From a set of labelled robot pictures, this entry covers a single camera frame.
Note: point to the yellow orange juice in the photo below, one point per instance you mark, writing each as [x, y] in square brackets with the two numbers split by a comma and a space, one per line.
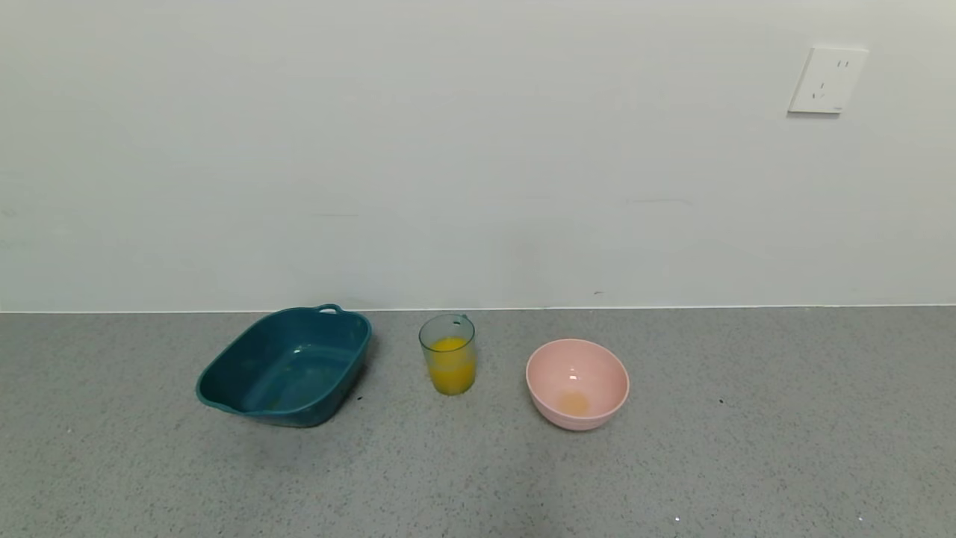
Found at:
[451, 370]

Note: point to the dark teal plastic tray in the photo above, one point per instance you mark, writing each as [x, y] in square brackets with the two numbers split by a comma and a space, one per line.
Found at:
[254, 373]

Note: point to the clear blue ribbed cup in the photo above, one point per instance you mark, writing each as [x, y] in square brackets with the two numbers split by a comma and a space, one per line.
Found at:
[447, 329]

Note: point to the pink bowl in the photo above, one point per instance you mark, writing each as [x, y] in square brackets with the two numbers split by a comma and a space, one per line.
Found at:
[590, 373]

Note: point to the white wall socket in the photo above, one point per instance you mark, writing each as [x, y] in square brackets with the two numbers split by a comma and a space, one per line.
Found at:
[827, 81]

